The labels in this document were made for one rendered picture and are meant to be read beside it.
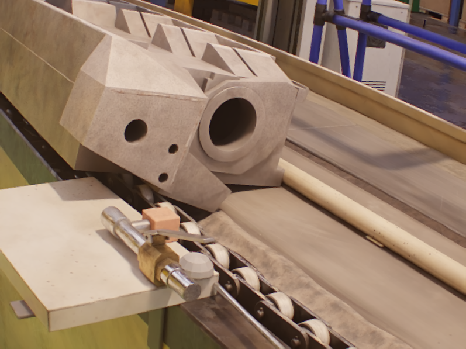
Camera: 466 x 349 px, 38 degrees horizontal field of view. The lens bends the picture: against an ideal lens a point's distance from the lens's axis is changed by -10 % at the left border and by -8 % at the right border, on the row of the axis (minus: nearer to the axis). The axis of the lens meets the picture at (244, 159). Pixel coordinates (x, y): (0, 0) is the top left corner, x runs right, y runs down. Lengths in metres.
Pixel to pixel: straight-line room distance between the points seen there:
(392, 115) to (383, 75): 1.59
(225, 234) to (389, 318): 0.29
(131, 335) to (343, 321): 0.27
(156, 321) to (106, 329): 0.18
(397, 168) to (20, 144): 0.71
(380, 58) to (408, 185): 1.93
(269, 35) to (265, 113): 2.23
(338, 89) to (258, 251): 0.87
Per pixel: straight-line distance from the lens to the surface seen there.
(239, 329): 0.77
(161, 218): 0.85
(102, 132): 0.91
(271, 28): 3.34
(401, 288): 0.95
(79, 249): 0.83
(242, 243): 1.01
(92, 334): 1.07
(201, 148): 1.08
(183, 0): 7.27
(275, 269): 0.95
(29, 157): 1.23
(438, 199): 1.29
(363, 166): 1.37
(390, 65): 3.27
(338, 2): 2.13
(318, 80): 1.85
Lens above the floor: 1.18
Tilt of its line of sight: 19 degrees down
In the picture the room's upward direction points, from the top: 8 degrees clockwise
